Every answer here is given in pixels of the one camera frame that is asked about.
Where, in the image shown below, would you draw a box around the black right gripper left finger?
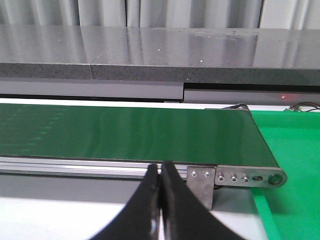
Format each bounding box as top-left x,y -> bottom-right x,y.
92,164 -> 160,240

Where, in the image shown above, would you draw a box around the green plastic tray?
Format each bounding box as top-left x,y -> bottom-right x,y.
252,111 -> 320,240

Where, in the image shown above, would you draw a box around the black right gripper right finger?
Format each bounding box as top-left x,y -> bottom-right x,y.
161,161 -> 242,240

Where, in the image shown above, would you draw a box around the aluminium conveyor frame rail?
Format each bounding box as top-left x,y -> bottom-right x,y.
0,155 -> 288,188

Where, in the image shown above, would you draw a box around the grey stone countertop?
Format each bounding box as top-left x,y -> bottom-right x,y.
0,24 -> 320,105

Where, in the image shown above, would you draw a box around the green conveyor belt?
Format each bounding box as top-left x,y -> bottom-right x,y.
0,103 -> 277,168

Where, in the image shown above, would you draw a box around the steel conveyor mounting bracket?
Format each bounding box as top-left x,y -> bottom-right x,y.
186,166 -> 216,210

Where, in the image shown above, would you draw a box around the red and black wires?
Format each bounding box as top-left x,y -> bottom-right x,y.
284,101 -> 320,113

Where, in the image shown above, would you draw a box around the white pleated curtain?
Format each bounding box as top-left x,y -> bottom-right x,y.
0,0 -> 320,30

